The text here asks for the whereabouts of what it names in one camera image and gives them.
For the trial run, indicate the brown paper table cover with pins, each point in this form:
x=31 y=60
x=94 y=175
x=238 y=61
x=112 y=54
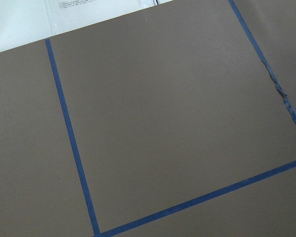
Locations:
x=148 y=118

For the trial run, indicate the white paper sheet with text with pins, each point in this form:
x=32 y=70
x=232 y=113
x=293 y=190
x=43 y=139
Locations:
x=87 y=4

